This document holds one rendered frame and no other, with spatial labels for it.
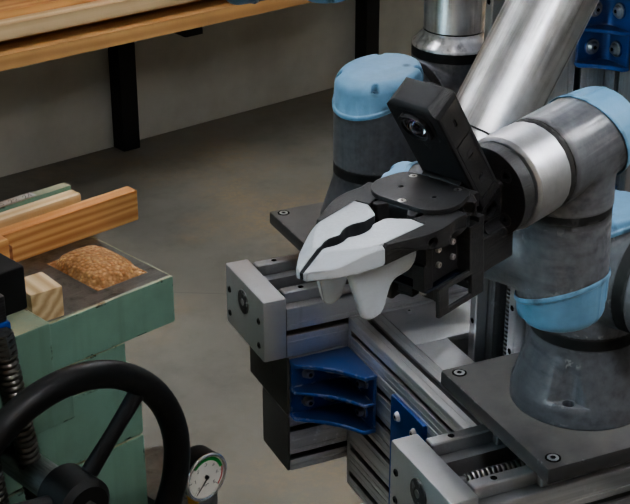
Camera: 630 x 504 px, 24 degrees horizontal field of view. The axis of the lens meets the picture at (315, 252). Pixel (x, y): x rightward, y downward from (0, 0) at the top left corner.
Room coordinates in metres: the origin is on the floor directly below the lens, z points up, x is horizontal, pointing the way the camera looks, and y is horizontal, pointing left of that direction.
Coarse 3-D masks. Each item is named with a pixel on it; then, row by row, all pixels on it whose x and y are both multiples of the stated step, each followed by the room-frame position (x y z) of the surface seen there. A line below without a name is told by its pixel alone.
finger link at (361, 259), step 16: (384, 224) 0.90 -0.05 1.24; (400, 224) 0.90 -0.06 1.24; (416, 224) 0.90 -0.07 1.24; (352, 240) 0.88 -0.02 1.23; (368, 240) 0.88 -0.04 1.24; (384, 240) 0.87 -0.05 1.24; (320, 256) 0.86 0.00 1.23; (336, 256) 0.86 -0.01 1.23; (352, 256) 0.86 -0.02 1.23; (368, 256) 0.86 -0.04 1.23; (384, 256) 0.87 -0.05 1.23; (304, 272) 0.85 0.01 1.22; (320, 272) 0.85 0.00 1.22; (336, 272) 0.85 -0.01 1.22; (352, 272) 0.86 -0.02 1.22; (368, 272) 0.87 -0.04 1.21; (384, 272) 0.88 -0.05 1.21; (400, 272) 0.89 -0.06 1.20; (352, 288) 0.86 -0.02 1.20; (368, 288) 0.87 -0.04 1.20; (384, 288) 0.88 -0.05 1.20; (368, 304) 0.87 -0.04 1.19; (384, 304) 0.88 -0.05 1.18
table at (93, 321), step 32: (128, 256) 1.56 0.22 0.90; (64, 288) 1.47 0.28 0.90; (128, 288) 1.47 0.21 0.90; (160, 288) 1.49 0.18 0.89; (64, 320) 1.40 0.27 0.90; (96, 320) 1.43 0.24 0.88; (128, 320) 1.46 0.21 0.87; (160, 320) 1.49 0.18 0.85; (64, 352) 1.40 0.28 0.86; (96, 352) 1.43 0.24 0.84; (64, 416) 1.28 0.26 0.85
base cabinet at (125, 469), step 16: (128, 448) 1.45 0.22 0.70; (144, 448) 1.47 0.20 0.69; (80, 464) 1.41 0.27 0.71; (112, 464) 1.44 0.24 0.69; (128, 464) 1.45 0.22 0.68; (144, 464) 1.47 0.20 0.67; (112, 480) 1.44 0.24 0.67; (128, 480) 1.45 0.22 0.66; (144, 480) 1.47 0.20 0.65; (16, 496) 1.35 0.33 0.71; (112, 496) 1.43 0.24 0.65; (128, 496) 1.45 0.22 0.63; (144, 496) 1.47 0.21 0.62
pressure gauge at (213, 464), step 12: (192, 456) 1.45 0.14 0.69; (204, 456) 1.45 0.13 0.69; (216, 456) 1.47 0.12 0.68; (192, 468) 1.44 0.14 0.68; (204, 468) 1.45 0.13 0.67; (216, 468) 1.47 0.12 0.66; (192, 480) 1.44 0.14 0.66; (204, 480) 1.45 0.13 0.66; (216, 480) 1.47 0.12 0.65; (192, 492) 1.44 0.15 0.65; (204, 492) 1.45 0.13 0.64; (216, 492) 1.46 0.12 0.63
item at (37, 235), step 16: (112, 192) 1.66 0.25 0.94; (128, 192) 1.66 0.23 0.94; (64, 208) 1.61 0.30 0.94; (80, 208) 1.61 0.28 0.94; (96, 208) 1.62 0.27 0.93; (112, 208) 1.64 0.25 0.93; (128, 208) 1.66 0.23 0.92; (16, 224) 1.56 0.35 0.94; (32, 224) 1.56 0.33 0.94; (48, 224) 1.58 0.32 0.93; (64, 224) 1.59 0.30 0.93; (80, 224) 1.61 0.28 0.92; (96, 224) 1.62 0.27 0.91; (112, 224) 1.64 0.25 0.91; (16, 240) 1.54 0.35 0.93; (32, 240) 1.56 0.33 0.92; (48, 240) 1.57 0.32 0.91; (64, 240) 1.59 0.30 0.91; (16, 256) 1.54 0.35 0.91; (32, 256) 1.56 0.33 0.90
